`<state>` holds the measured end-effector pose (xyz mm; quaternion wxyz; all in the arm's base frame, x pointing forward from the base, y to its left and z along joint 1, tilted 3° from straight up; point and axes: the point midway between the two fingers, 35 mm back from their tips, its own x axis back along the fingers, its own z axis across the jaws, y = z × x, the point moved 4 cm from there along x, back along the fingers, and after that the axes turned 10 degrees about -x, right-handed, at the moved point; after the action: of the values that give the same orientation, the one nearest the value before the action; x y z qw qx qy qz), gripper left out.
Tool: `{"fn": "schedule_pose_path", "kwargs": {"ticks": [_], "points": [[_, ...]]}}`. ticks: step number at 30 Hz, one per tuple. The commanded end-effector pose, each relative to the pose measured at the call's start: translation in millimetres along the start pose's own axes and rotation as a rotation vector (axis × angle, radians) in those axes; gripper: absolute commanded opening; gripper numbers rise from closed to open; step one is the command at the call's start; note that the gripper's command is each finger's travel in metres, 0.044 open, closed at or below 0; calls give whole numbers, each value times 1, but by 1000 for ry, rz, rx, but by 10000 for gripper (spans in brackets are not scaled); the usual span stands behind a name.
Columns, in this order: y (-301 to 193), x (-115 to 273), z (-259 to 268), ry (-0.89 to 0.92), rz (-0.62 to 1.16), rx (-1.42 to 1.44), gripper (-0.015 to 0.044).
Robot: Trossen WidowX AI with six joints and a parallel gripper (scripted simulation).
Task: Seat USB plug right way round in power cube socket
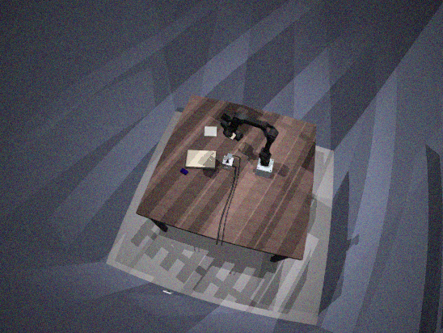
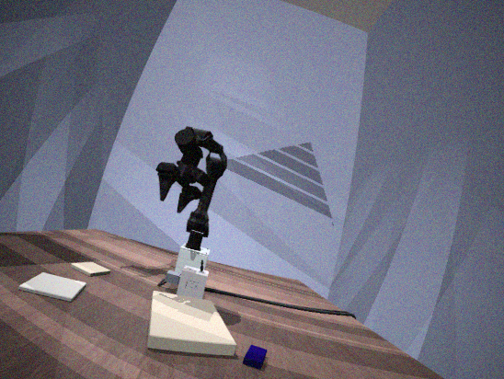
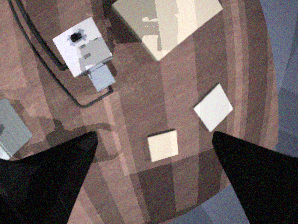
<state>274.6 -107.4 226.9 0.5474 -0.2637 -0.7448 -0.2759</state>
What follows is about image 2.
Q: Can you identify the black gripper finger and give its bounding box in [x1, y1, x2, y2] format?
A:
[157, 173, 178, 201]
[177, 192, 198, 213]

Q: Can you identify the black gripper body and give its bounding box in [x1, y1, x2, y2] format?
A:
[156, 157, 202, 199]

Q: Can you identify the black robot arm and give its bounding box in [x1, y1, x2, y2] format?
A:
[175, 126, 227, 251]

